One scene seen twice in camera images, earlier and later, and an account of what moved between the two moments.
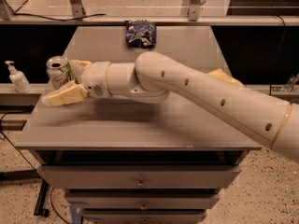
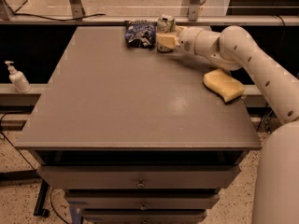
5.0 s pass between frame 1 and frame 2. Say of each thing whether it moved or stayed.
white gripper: moved
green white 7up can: moved
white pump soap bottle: stayed
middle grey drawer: stayed
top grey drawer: stayed
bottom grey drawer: stayed
